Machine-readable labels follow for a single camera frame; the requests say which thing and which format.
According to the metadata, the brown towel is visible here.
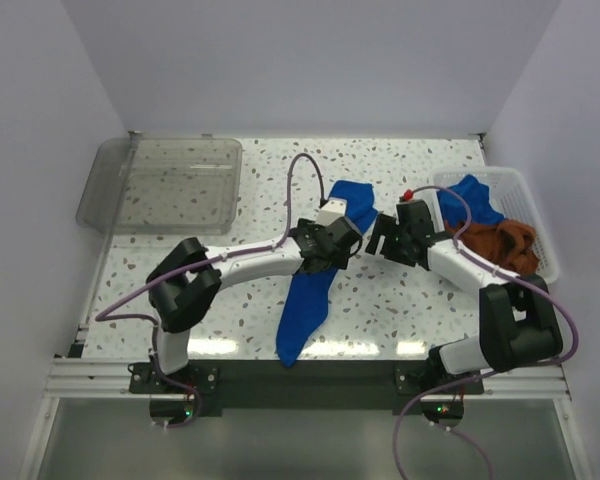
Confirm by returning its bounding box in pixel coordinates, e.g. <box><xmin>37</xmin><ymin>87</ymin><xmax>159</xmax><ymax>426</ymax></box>
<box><xmin>460</xmin><ymin>219</ymin><xmax>539</xmax><ymax>275</ymax></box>

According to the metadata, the blue towel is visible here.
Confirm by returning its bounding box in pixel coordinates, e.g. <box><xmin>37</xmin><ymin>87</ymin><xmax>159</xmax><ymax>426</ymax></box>
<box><xmin>276</xmin><ymin>180</ymin><xmax>377</xmax><ymax>368</ymax></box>
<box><xmin>437</xmin><ymin>175</ymin><xmax>505</xmax><ymax>229</ymax></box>

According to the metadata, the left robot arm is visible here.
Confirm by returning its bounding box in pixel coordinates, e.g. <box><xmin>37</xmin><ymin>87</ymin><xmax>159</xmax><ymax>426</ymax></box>
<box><xmin>146</xmin><ymin>216</ymin><xmax>362</xmax><ymax>393</ymax></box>

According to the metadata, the white plastic laundry basket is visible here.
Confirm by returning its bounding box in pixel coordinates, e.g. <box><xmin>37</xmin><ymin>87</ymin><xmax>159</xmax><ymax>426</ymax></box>
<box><xmin>428</xmin><ymin>166</ymin><xmax>560</xmax><ymax>286</ymax></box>

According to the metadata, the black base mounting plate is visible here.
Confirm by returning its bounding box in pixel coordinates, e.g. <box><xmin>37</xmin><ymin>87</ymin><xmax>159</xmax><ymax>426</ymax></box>
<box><xmin>127</xmin><ymin>360</ymin><xmax>484</xmax><ymax>420</ymax></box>

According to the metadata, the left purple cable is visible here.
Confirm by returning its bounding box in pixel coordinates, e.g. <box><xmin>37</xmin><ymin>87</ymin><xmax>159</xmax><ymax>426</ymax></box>
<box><xmin>94</xmin><ymin>152</ymin><xmax>327</xmax><ymax>431</ymax></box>

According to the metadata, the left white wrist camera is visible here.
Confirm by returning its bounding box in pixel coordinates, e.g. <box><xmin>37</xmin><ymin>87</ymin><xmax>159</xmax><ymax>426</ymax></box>
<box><xmin>315</xmin><ymin>198</ymin><xmax>347</xmax><ymax>227</ymax></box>

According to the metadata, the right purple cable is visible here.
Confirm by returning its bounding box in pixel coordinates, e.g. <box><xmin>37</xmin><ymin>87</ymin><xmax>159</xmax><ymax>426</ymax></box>
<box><xmin>392</xmin><ymin>185</ymin><xmax>579</xmax><ymax>480</ymax></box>

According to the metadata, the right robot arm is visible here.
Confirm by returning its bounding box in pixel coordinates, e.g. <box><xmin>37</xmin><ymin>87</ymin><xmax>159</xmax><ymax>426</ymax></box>
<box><xmin>366</xmin><ymin>200</ymin><xmax>563</xmax><ymax>393</ymax></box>

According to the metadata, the purple cable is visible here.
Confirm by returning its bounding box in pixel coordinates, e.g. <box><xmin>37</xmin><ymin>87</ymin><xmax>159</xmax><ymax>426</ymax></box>
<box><xmin>392</xmin><ymin>185</ymin><xmax>579</xmax><ymax>480</ymax></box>
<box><xmin>94</xmin><ymin>152</ymin><xmax>327</xmax><ymax>431</ymax></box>

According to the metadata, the aluminium rail frame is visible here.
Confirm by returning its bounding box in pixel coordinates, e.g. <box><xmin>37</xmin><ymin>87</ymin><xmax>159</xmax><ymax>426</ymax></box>
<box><xmin>43</xmin><ymin>340</ymin><xmax>592</xmax><ymax>479</ymax></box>

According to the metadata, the clear plastic storage bin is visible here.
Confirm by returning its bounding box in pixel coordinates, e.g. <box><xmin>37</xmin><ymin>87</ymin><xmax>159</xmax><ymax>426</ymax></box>
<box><xmin>76</xmin><ymin>136</ymin><xmax>243</xmax><ymax>235</ymax></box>

